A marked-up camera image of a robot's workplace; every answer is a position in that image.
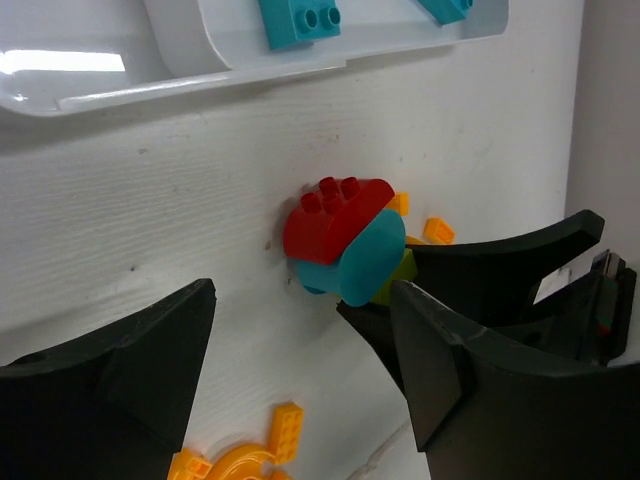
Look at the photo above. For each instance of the orange arch lego pieces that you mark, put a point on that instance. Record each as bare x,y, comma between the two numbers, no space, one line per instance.
242,462

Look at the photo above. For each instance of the orange long lego plate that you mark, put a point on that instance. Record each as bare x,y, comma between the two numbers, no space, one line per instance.
285,433

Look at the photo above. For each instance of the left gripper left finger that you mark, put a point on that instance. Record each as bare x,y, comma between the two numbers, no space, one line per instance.
113,403

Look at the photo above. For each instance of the orange curved lego brick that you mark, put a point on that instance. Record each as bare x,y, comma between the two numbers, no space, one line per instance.
410,240

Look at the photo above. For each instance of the red lego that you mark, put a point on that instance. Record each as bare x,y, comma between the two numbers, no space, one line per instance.
327,219

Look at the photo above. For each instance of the white divided sorting tray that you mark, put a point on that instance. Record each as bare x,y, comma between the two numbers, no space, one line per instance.
64,57

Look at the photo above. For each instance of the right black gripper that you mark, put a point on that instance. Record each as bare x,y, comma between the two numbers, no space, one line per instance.
493,283

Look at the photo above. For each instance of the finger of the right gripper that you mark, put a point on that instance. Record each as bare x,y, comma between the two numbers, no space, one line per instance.
372,322

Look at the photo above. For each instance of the tiny orange lego stud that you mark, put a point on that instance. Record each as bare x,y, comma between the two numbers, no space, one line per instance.
400,203

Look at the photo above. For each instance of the teal rounded lego brick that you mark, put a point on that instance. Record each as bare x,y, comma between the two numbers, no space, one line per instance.
365,264

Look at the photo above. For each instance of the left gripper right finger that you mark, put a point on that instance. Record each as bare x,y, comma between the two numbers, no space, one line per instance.
484,406

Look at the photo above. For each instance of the teal square lego brick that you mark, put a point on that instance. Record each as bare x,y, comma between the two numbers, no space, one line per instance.
289,23

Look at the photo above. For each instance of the small orange lego brick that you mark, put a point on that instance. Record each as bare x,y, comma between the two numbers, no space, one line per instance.
437,232

